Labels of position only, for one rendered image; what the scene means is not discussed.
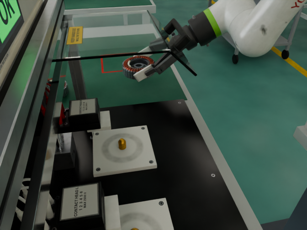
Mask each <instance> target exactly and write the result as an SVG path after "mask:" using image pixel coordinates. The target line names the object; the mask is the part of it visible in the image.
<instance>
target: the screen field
mask: <svg viewBox="0 0 307 230"><path fill-rule="evenodd" d="M20 15H21V14H20V11H19V8H18V4H17V1H16V0H0V39H1V42H2V43H3V41H4V40H5V39H6V37H7V35H8V34H9V32H10V31H11V29H12V28H13V26H14V25H15V23H16V21H17V20H18V18H19V17H20Z"/></svg>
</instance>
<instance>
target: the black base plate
mask: <svg viewBox="0 0 307 230"><path fill-rule="evenodd" d="M100 111H109V112H110V120H111V130H113V129H120V128H128V127H136V126H143V125H146V126H147V129H148V133H149V137H150V140H151V144H152V148H153V152H154V156H155V160H156V163H157V168H153V169H147V170H141V171H134V172H126V173H119V174H113V175H106V176H100V177H94V175H93V141H92V140H91V139H90V137H91V133H90V132H87V131H77V132H72V133H73V137H74V141H75V145H76V150H75V166H74V168H69V169H63V170H56V171H53V170H52V177H51V183H50V190H49V194H50V195H51V196H54V195H60V188H61V187H65V186H71V185H77V184H84V183H92V182H98V181H101V185H102V188H103V190H104V197H105V196H112V195H118V204H119V205H124V204H131V203H137V202H143V201H149V200H154V199H162V198H166V201H167V205H168V208H169V213H170V217H171V220H172V224H173V228H174V230H248V228H247V226H246V224H245V222H244V220H243V218H242V216H241V214H240V212H239V210H238V208H237V206H236V204H235V202H234V199H233V198H232V196H231V194H230V192H229V190H228V188H227V186H226V184H225V182H224V180H223V178H222V176H221V174H220V171H219V169H218V167H217V165H216V163H215V161H214V159H213V157H212V155H211V153H210V151H209V149H208V147H207V145H206V143H205V141H204V139H203V137H202V135H201V133H200V131H199V129H198V127H197V125H196V123H195V121H194V119H193V117H192V115H191V113H190V111H189V108H188V106H187V104H186V102H185V100H184V99H177V100H168V101H160V102H151V103H143V104H134V105H122V106H114V107H105V108H100ZM39 138H40V136H36V137H33V140H32V145H31V149H30V153H29V157H28V161H27V165H26V170H25V174H24V178H31V175H32V170H33V165H34V161H35V157H36V152H37V147H38V142H39Z"/></svg>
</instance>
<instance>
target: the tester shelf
mask: <svg viewBox="0 0 307 230"><path fill-rule="evenodd" d="M64 10H65V3H64V0H43V2H42V4H41V6H40V8H39V10H38V12H37V14H36V16H35V18H34V20H33V22H32V24H31V26H30V28H29V30H28V32H27V34H26V36H25V38H24V40H23V42H22V44H21V46H20V48H19V50H18V52H17V54H16V56H15V58H14V60H13V62H12V64H11V66H10V68H9V70H8V72H7V74H6V76H5V78H4V80H3V82H2V85H1V87H0V230H11V226H12V222H13V219H14V215H15V210H16V206H17V202H18V198H19V194H20V190H21V185H22V181H23V178H24V174H25V170H26V165H27V161H28V157H29V153H30V149H31V145H32V140H33V137H34V133H35V129H36V125H37V120H38V116H39V112H40V108H41V105H42V99H43V96H44V92H45V88H46V84H47V80H48V75H49V71H50V67H51V64H52V59H53V55H54V51H55V47H56V43H57V39H58V34H59V30H60V27H61V23H62V19H63V15H64Z"/></svg>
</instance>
